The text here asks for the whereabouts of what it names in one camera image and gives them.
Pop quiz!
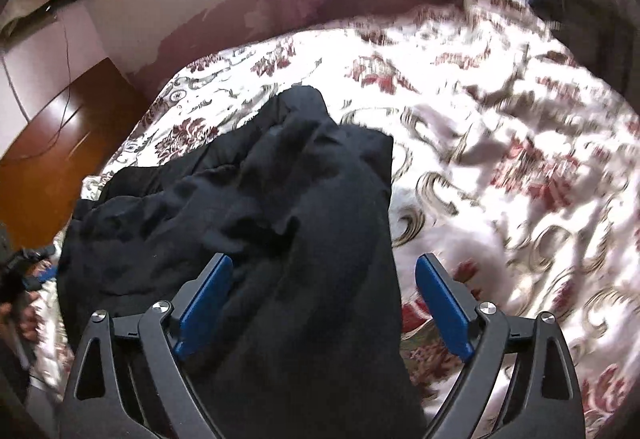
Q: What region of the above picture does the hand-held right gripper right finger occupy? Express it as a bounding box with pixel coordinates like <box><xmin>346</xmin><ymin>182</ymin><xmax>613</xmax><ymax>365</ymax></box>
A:
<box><xmin>415</xmin><ymin>253</ymin><xmax>586</xmax><ymax>439</ymax></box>

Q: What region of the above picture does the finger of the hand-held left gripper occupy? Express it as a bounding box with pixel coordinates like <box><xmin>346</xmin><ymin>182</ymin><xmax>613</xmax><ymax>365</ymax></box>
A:
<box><xmin>29</xmin><ymin>268</ymin><xmax>59</xmax><ymax>291</ymax></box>
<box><xmin>17</xmin><ymin>246</ymin><xmax>56</xmax><ymax>266</ymax></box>

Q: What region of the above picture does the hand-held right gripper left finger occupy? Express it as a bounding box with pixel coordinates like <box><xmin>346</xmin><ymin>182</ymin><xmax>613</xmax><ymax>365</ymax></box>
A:
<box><xmin>55</xmin><ymin>253</ymin><xmax>235</xmax><ymax>439</ymax></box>

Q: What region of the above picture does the black padded jacket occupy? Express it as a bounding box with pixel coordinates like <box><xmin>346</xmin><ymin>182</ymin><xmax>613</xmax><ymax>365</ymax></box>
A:
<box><xmin>56</xmin><ymin>85</ymin><xmax>429</xmax><ymax>439</ymax></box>

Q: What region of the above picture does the person's left hand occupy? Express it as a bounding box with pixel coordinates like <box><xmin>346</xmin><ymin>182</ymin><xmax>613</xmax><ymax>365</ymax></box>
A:
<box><xmin>0</xmin><ymin>291</ymin><xmax>49</xmax><ymax>346</ymax></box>

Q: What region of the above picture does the wooden headboard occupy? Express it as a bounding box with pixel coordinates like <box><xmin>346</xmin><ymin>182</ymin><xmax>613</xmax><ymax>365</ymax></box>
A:
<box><xmin>0</xmin><ymin>57</ymin><xmax>147</xmax><ymax>251</ymax></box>

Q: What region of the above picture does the white pipe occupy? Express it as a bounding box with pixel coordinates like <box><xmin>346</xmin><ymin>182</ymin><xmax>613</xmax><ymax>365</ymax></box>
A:
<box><xmin>0</xmin><ymin>55</ymin><xmax>34</xmax><ymax>124</ymax></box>

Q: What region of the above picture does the floral bedspread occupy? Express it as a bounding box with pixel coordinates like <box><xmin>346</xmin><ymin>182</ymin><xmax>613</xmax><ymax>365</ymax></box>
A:
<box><xmin>25</xmin><ymin>0</ymin><xmax>640</xmax><ymax>439</ymax></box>

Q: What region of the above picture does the black cable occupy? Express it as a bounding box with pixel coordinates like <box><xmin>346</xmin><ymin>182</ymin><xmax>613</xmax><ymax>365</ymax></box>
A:
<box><xmin>19</xmin><ymin>8</ymin><xmax>72</xmax><ymax>160</ymax></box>

